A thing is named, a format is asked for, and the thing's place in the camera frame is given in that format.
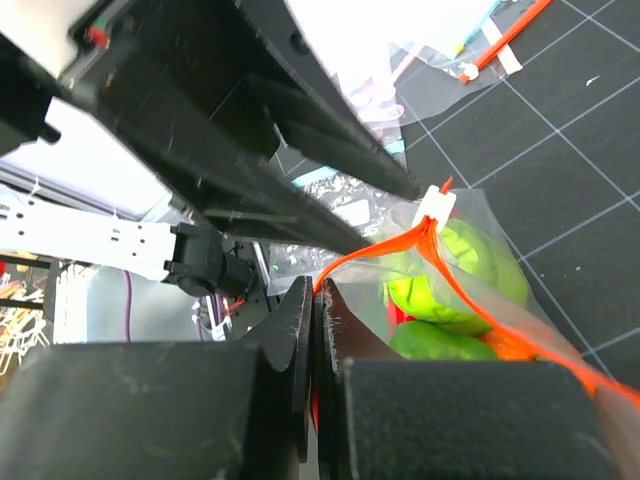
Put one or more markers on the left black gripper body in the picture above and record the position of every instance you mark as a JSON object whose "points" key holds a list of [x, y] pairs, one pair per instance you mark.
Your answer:
{"points": [[95, 55]]}

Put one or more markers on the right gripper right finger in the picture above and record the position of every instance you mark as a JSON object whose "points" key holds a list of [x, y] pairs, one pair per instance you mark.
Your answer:
{"points": [[380, 416]]}

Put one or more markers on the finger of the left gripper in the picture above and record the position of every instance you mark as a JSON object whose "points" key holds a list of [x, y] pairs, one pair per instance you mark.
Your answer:
{"points": [[215, 157], [311, 114]]}

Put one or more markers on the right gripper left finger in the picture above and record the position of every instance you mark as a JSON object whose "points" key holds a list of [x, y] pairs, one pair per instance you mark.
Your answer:
{"points": [[166, 410]]}

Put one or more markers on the orange zipper clear bag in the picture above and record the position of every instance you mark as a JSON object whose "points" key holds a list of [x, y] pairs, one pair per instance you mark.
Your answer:
{"points": [[433, 212]]}

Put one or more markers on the green apple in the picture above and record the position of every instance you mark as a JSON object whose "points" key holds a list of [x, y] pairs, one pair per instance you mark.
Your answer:
{"points": [[478, 256]]}

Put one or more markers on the green bell pepper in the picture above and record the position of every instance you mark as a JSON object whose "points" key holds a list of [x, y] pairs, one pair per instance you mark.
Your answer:
{"points": [[419, 340]]}

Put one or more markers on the small orange pumpkin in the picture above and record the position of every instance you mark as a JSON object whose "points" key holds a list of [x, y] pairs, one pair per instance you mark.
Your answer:
{"points": [[506, 347]]}

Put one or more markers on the clear bag white label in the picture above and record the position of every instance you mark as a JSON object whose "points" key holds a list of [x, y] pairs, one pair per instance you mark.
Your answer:
{"points": [[360, 205]]}

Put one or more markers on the black grid mat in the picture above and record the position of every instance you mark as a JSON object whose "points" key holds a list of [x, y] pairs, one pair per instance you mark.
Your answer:
{"points": [[555, 147]]}

